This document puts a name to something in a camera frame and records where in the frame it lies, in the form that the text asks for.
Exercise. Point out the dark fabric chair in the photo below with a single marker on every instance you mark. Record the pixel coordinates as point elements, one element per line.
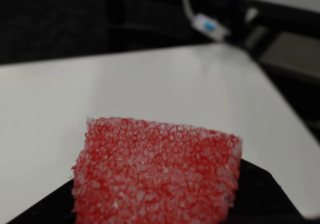
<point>75,16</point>

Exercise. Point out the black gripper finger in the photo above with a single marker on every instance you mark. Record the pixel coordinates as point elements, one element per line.
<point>50,206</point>
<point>262,196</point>

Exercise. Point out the black metal frame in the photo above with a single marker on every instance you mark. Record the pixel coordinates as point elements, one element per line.
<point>275,11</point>

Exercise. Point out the grey flat panel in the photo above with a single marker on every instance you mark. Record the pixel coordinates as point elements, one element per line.
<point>290,51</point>

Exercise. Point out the red foam cube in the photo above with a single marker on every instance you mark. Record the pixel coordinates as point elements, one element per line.
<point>155,174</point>

